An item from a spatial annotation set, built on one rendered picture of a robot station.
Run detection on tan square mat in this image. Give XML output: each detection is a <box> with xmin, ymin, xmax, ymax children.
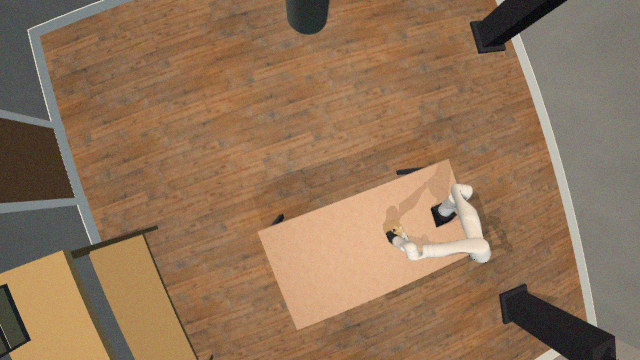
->
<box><xmin>383</xmin><ymin>218</ymin><xmax>404</xmax><ymax>236</ymax></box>

